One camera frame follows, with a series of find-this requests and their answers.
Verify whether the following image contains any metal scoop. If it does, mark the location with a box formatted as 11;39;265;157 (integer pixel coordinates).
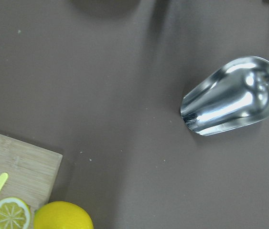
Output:
180;56;269;136

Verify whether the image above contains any half lemon slice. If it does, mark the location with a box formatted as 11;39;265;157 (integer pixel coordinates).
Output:
0;197;32;229

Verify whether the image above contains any wooden cutting board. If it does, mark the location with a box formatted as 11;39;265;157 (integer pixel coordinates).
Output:
0;127;64;229

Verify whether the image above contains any whole yellow lemon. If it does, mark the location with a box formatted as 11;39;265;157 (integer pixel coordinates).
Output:
33;201;94;229

